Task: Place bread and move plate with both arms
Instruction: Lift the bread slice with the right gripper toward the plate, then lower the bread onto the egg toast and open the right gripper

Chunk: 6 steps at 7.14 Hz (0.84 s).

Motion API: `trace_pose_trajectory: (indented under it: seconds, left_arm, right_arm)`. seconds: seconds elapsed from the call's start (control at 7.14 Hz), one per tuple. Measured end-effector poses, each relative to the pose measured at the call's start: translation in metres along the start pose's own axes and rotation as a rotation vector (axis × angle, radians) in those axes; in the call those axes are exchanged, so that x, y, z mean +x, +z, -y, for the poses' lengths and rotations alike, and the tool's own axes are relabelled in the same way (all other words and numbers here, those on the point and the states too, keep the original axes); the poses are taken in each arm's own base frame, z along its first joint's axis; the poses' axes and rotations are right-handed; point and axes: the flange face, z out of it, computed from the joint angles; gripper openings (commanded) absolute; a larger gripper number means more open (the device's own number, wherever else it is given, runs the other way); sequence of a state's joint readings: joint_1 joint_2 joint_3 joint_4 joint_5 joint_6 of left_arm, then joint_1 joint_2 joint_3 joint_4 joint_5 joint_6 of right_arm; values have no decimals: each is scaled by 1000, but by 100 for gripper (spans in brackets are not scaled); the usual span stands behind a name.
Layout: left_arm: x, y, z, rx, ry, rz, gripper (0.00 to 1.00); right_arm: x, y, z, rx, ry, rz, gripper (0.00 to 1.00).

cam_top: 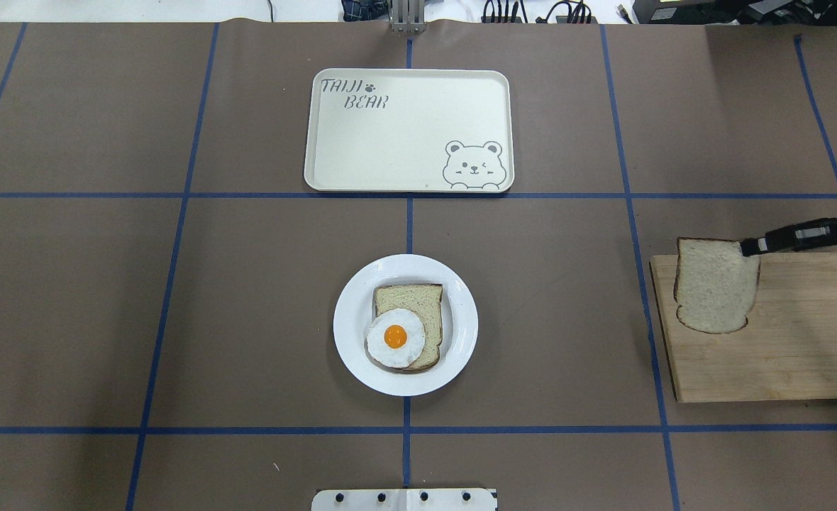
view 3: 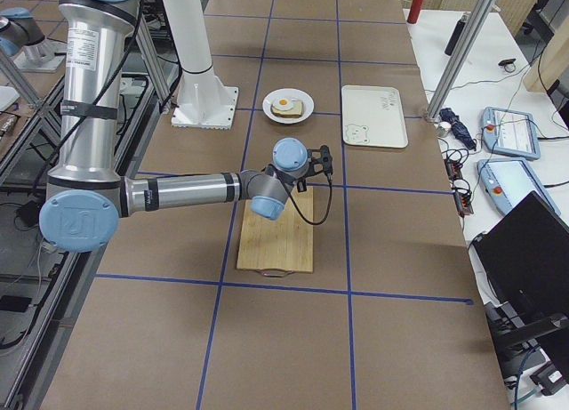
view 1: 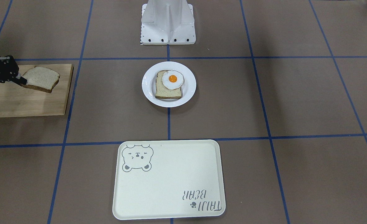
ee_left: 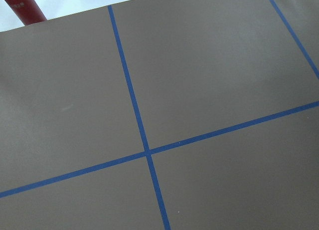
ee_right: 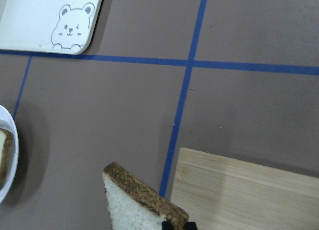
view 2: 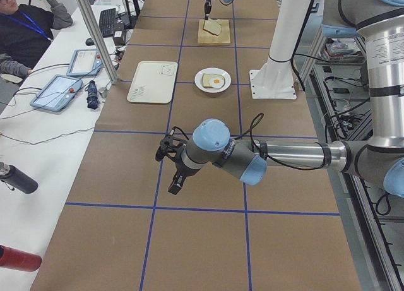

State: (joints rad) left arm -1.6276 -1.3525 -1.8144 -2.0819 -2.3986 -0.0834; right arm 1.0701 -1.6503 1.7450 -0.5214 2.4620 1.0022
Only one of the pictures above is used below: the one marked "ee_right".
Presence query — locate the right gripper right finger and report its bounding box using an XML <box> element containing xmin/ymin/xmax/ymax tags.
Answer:
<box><xmin>185</xmin><ymin>222</ymin><xmax>197</xmax><ymax>230</ymax></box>

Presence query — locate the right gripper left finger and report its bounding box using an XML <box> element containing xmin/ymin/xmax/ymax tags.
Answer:
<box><xmin>161</xmin><ymin>221</ymin><xmax>173</xmax><ymax>230</ymax></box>

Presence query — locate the bread slice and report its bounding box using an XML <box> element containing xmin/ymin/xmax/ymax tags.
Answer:
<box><xmin>0</xmin><ymin>128</ymin><xmax>14</xmax><ymax>189</ymax></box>
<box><xmin>102</xmin><ymin>162</ymin><xmax>189</xmax><ymax>230</ymax></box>

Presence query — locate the bread slice on plate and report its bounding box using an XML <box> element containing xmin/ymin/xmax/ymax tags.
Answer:
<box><xmin>0</xmin><ymin>128</ymin><xmax>14</xmax><ymax>189</ymax></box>

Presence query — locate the white round plate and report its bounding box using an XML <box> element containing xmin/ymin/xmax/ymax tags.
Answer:
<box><xmin>0</xmin><ymin>105</ymin><xmax>19</xmax><ymax>203</ymax></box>

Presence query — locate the wooden cutting board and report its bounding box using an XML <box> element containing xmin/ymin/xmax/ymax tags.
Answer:
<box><xmin>171</xmin><ymin>148</ymin><xmax>319</xmax><ymax>230</ymax></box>

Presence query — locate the cream bear serving tray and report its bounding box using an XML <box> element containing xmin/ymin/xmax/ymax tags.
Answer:
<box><xmin>0</xmin><ymin>0</ymin><xmax>102</xmax><ymax>55</ymax></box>

